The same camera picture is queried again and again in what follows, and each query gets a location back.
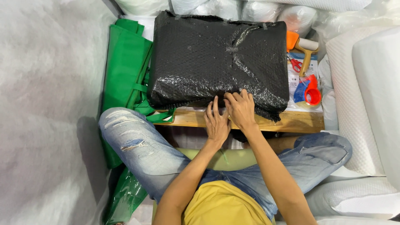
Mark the person's right hand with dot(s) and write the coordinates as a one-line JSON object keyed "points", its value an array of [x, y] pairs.
{"points": [[242, 110]]}

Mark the person's left hand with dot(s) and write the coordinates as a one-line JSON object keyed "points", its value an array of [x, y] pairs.
{"points": [[217, 124]]}

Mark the black bubble-wrapped parcel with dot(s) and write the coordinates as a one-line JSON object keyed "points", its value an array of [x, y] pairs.
{"points": [[218, 61]]}

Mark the low wooden table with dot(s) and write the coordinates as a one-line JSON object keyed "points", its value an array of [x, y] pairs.
{"points": [[290, 121]]}

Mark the white printed paper sheet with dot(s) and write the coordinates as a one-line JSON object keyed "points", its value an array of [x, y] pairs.
{"points": [[297, 82]]}

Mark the red and blue tape dispenser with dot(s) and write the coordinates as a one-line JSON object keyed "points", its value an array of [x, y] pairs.
{"points": [[309, 90]]}

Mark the pile of white plastic bags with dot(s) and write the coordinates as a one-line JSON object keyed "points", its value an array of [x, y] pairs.
{"points": [[250, 9]]}

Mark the stack of green fabric bags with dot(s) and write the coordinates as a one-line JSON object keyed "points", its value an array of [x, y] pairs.
{"points": [[128, 72]]}

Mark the white textured foam roll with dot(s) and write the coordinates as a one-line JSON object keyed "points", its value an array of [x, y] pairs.
{"points": [[350, 103]]}

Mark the green plastic bag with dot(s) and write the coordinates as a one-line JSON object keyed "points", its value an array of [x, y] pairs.
{"points": [[125, 197]]}

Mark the white foam wrap roll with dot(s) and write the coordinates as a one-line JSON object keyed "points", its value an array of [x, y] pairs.
{"points": [[379, 93]]}

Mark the white foam sheet pile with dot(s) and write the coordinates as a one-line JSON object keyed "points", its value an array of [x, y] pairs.
{"points": [[353, 197]]}

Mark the large white fabric sheet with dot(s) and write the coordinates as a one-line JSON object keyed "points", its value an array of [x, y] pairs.
{"points": [[50, 118]]}

